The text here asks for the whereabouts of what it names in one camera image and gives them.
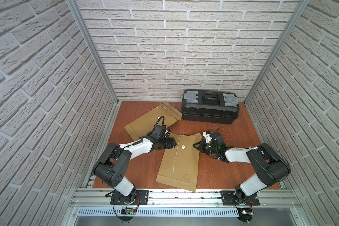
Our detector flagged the white closure string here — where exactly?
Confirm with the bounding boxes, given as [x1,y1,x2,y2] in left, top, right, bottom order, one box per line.
[173,135,184,176]

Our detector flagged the brown kraft file bag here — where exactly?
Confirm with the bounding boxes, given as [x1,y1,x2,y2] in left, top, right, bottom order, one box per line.
[156,133,202,192]
[124,101,182,141]

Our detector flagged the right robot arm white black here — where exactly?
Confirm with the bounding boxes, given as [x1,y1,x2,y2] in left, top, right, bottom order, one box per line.
[193,131,291,205]

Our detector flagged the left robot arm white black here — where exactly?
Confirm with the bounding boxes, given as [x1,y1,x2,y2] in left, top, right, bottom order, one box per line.
[92,116,177,204]

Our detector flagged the black grey plastic toolbox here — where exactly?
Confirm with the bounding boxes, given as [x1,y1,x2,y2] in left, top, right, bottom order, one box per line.
[181,89,240,124]

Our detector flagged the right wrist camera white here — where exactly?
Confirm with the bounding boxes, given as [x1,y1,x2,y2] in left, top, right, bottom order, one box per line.
[203,131,211,144]

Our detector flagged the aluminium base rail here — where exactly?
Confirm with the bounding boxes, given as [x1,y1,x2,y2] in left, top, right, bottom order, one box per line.
[69,188,302,208]

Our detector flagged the left aluminium corner post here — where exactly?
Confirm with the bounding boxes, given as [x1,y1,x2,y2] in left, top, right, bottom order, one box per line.
[67,0,119,104]

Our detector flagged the aluminium corner post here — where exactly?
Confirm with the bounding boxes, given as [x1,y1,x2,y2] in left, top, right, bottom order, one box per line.
[243,0,310,105]
[67,0,119,104]

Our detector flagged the right aluminium corner post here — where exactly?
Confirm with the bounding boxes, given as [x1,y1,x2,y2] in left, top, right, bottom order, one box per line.
[243,0,310,105]

